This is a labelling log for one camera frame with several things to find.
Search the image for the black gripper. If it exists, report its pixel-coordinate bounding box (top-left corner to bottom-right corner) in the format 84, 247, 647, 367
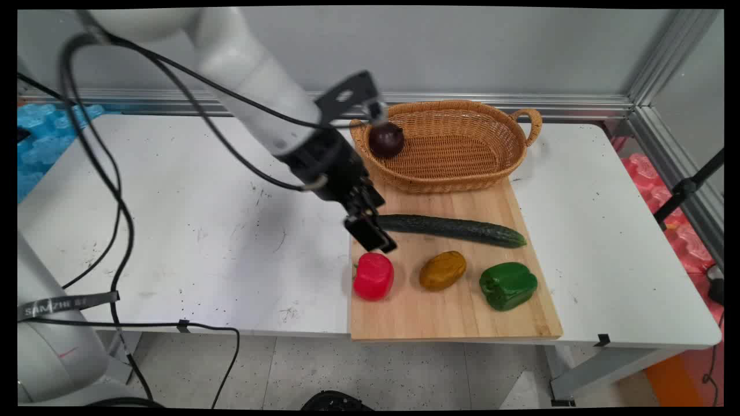
276, 127, 399, 255

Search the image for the yellow-brown potato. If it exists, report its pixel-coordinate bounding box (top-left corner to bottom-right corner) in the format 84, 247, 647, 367
419, 250, 468, 292

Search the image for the red bell pepper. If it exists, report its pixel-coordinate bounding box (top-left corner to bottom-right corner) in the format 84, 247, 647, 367
353, 252, 395, 302

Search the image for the dark purple onion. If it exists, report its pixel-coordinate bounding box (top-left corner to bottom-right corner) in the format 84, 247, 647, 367
369, 121, 405, 160

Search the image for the long dark green cucumber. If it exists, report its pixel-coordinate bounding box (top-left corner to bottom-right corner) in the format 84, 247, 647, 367
376, 214, 528, 250

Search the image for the wooden cutting board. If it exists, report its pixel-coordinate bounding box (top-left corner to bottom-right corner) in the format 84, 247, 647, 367
349, 176, 564, 341

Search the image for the green bell pepper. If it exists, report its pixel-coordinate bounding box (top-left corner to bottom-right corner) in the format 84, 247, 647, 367
479, 262, 539, 312

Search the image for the black round floor object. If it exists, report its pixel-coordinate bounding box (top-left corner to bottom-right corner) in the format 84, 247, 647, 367
301, 391, 374, 411

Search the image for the grey table leg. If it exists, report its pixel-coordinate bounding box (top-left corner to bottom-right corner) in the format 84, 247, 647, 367
548, 346, 690, 407
106, 330, 143, 385

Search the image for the black tripod stand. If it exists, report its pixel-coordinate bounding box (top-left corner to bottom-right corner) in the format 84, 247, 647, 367
653, 148, 724, 227

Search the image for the red foam floor mat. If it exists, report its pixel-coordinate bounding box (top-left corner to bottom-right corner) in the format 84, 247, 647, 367
613, 136, 724, 406

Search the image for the blue foam floor mat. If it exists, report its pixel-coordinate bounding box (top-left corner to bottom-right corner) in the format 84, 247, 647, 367
17, 103, 106, 204

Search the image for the woven wicker basket with handles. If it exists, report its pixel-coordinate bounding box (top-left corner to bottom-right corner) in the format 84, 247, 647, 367
349, 99, 543, 194

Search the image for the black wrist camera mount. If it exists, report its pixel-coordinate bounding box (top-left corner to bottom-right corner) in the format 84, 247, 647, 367
315, 70, 388, 125

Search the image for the black cable to gripper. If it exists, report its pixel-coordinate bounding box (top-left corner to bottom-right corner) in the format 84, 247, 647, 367
133, 49, 327, 192

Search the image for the black cable to camera mount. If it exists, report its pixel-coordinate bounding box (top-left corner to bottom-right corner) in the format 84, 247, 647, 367
107, 36, 371, 131

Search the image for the aluminium frame rail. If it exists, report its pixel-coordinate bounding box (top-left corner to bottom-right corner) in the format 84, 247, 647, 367
627, 106, 724, 269
17, 87, 637, 123

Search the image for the black cable along table edge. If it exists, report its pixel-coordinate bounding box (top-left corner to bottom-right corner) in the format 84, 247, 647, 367
23, 317, 241, 410

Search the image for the thick black looping cable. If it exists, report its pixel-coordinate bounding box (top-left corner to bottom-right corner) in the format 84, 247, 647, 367
60, 32, 156, 403

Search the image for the thin black hanging cable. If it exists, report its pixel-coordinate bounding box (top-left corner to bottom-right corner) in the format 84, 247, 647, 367
17, 72, 123, 289

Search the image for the grey velcro cable strap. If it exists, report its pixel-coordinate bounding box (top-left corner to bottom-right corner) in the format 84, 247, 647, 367
18, 291, 121, 321

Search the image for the aluminium frame post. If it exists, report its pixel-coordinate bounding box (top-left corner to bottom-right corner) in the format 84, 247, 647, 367
627, 9, 723, 107

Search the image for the small black device with cable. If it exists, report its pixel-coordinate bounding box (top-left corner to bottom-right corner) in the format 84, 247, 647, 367
701, 265, 724, 405

